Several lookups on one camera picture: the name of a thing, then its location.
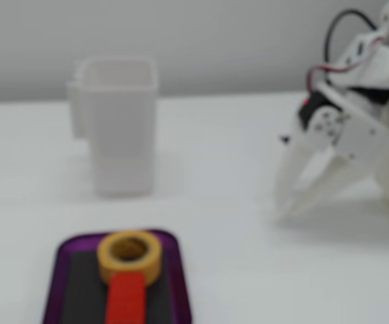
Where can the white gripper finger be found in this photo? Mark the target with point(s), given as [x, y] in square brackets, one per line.
[346, 172]
[298, 162]

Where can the yellow tape roll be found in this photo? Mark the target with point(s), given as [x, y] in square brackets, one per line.
[108, 266]

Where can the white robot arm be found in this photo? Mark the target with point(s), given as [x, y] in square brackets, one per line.
[379, 67]

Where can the purple tin box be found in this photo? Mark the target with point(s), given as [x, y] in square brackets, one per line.
[54, 287]

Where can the black zip tie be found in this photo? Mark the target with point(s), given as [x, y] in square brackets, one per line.
[284, 138]

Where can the white plastic container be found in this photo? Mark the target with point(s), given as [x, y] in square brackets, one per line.
[123, 135]

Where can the red studded brick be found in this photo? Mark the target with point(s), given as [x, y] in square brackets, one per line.
[125, 300]

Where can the black foam pad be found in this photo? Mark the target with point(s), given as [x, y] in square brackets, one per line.
[83, 290]

